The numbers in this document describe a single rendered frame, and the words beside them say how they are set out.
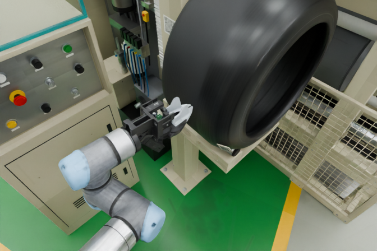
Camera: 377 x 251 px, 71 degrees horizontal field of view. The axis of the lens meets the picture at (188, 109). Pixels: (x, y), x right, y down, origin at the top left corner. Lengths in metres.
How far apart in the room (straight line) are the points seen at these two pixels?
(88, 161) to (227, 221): 1.41
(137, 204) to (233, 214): 1.33
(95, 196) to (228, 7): 0.55
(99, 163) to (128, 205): 0.11
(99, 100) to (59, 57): 0.26
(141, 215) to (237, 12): 0.51
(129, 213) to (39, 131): 0.72
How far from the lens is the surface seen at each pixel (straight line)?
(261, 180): 2.05
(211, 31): 0.69
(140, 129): 0.62
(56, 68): 1.15
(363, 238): 2.14
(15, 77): 1.12
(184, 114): 0.71
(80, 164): 0.59
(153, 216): 0.62
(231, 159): 1.07
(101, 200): 0.66
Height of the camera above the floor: 1.78
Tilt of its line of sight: 49 degrees down
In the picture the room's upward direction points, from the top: straight up
